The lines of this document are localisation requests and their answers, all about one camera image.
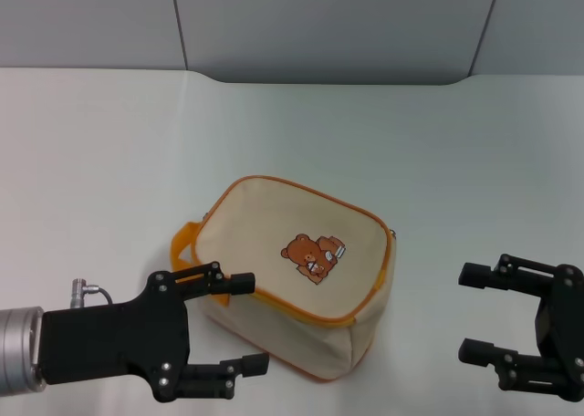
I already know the beige bear-print zipper bag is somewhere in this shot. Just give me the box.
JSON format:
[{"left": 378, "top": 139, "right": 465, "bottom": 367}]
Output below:
[{"left": 170, "top": 174, "right": 398, "bottom": 384}]

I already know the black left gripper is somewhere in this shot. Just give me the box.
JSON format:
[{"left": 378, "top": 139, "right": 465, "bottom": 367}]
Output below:
[{"left": 38, "top": 261, "right": 270, "bottom": 403}]

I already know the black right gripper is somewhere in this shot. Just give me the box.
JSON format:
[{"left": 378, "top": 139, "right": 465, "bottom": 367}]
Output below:
[{"left": 457, "top": 253, "right": 584, "bottom": 401}]

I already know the silver cable connector with cable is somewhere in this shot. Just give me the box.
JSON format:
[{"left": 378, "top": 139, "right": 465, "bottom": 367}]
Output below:
[{"left": 69, "top": 277, "right": 115, "bottom": 308}]

